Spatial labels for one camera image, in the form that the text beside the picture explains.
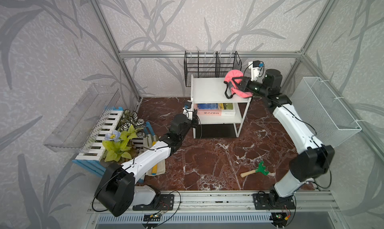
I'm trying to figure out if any white two-tier bookshelf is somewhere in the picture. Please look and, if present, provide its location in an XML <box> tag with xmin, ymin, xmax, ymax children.
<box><xmin>191</xmin><ymin>78</ymin><xmax>251</xmax><ymax>139</ymax></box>

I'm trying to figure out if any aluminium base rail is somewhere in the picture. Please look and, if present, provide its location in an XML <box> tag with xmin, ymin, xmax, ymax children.
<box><xmin>86</xmin><ymin>189</ymin><xmax>340</xmax><ymax>214</ymax></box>

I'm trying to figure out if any white wire basket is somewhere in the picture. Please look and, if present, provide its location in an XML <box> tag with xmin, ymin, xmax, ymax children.
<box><xmin>290</xmin><ymin>77</ymin><xmax>362</xmax><ymax>148</ymax></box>

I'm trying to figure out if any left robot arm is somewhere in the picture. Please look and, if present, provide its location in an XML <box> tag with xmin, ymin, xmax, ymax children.
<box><xmin>95</xmin><ymin>112</ymin><xmax>200</xmax><ymax>217</ymax></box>

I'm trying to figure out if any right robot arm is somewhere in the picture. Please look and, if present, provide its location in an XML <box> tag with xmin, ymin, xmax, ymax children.
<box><xmin>234</xmin><ymin>69</ymin><xmax>335</xmax><ymax>202</ymax></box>

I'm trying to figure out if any clear plastic wall shelf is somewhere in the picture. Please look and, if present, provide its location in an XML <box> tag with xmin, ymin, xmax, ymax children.
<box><xmin>44</xmin><ymin>84</ymin><xmax>121</xmax><ymax>153</ymax></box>

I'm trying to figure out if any green artificial plant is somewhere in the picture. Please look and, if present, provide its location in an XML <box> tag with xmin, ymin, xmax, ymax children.
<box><xmin>102</xmin><ymin>125</ymin><xmax>138</xmax><ymax>162</ymax></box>

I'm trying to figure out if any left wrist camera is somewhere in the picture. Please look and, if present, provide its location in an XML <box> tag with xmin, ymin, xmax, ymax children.
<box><xmin>183</xmin><ymin>101</ymin><xmax>193</xmax><ymax>121</ymax></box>

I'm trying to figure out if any blue book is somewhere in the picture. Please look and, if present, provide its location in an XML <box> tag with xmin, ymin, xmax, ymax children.
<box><xmin>197</xmin><ymin>103</ymin><xmax>219</xmax><ymax>110</ymax></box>

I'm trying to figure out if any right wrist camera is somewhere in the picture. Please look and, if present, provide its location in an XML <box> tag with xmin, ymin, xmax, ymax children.
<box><xmin>248</xmin><ymin>60</ymin><xmax>265</xmax><ymax>81</ymax></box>

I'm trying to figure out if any green toy rake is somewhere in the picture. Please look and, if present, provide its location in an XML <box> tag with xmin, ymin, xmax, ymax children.
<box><xmin>240</xmin><ymin>161</ymin><xmax>270</xmax><ymax>178</ymax></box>

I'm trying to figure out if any pink cloth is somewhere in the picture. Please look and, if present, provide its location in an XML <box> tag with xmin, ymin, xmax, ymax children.
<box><xmin>224</xmin><ymin>70</ymin><xmax>253</xmax><ymax>99</ymax></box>

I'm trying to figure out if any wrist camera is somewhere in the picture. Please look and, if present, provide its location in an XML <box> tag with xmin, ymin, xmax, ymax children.
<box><xmin>248</xmin><ymin>60</ymin><xmax>265</xmax><ymax>81</ymax></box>
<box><xmin>183</xmin><ymin>101</ymin><xmax>193</xmax><ymax>121</ymax></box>

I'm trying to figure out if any blue white picket crate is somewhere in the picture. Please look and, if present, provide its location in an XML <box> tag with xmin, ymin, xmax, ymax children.
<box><xmin>72</xmin><ymin>107</ymin><xmax>159</xmax><ymax>178</ymax></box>

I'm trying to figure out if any striped leaf plant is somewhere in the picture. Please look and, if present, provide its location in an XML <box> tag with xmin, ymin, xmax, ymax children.
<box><xmin>117</xmin><ymin>109</ymin><xmax>147</xmax><ymax>138</ymax></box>

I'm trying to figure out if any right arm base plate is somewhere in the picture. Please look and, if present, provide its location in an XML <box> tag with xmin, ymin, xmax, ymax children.
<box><xmin>252</xmin><ymin>191</ymin><xmax>296</xmax><ymax>210</ymax></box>

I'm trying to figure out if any black wire basket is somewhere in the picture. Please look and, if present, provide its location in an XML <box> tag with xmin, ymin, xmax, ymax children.
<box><xmin>184</xmin><ymin>51</ymin><xmax>243</xmax><ymax>87</ymax></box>

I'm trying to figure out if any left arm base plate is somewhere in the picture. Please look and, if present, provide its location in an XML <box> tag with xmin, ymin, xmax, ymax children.
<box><xmin>133</xmin><ymin>194</ymin><xmax>175</xmax><ymax>212</ymax></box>

